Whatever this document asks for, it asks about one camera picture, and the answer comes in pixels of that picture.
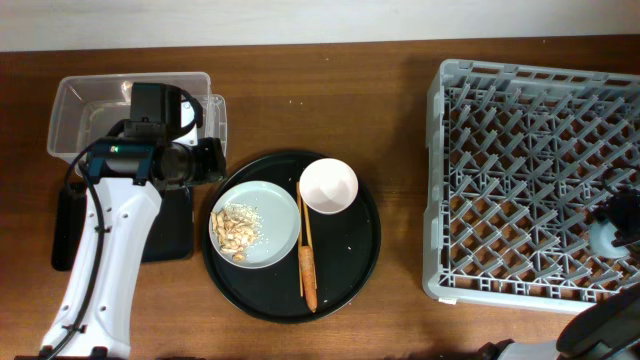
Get light blue cup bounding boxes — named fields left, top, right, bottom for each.
left=588, top=221, right=630, bottom=259

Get white bowl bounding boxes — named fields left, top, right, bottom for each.
left=299, top=158, right=359, bottom=215

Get orange carrot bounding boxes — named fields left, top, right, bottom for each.
left=299, top=246, right=318, bottom=313

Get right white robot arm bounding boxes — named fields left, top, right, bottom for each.
left=472, top=190, right=639, bottom=360

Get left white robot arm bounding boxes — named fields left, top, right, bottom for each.
left=37, top=82, right=226, bottom=359

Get grey dishwasher rack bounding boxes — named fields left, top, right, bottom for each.
left=422, top=59, right=639, bottom=314

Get clear plastic waste bin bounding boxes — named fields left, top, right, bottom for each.
left=47, top=72, right=228, bottom=164

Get peanut shell food scraps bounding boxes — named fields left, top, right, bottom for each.
left=210, top=204, right=262, bottom=262

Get black rectangular tray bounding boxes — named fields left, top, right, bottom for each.
left=51, top=182, right=194, bottom=272

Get left wooden chopstick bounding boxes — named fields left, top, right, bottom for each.
left=296, top=182, right=304, bottom=298

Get wooden chopstick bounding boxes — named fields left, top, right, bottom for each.
left=301, top=198, right=319, bottom=290
left=296, top=182, right=304, bottom=298

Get grey plate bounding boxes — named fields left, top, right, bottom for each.
left=206, top=181, right=300, bottom=270

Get right wooden chopstick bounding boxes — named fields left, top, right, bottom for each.
left=301, top=198, right=319, bottom=290

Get round black serving tray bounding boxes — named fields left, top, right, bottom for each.
left=202, top=150, right=381, bottom=324

